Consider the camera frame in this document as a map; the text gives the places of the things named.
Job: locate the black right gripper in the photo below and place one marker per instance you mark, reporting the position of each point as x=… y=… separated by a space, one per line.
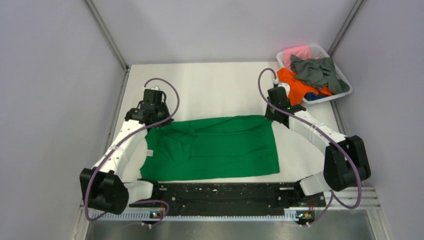
x=268 y=115

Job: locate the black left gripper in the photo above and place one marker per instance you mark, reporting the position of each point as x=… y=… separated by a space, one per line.
x=164 y=105

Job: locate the green t shirt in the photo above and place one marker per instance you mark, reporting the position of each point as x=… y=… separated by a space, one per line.
x=211 y=148

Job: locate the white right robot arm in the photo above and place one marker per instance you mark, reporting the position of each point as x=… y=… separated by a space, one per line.
x=345 y=159

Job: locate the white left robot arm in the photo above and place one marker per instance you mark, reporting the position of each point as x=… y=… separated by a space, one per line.
x=114 y=182

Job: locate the orange t shirt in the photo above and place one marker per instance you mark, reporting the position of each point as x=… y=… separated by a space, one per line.
x=297 y=88

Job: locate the blue t shirt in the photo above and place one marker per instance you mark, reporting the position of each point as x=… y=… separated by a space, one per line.
x=311 y=96

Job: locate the grey t shirt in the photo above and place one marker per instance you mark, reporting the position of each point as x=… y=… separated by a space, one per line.
x=318 y=73

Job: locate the pink t shirt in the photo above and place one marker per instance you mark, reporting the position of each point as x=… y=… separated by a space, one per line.
x=303 y=52

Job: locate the white plastic laundry bin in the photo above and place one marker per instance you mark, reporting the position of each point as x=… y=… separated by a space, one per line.
x=318 y=52

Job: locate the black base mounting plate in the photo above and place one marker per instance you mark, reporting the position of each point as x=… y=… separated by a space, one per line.
x=225 y=198

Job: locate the aluminium frame rail left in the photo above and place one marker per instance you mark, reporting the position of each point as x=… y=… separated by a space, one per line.
x=113 y=72

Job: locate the white slotted cable duct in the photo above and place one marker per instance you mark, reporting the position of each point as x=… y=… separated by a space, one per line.
x=152 y=216

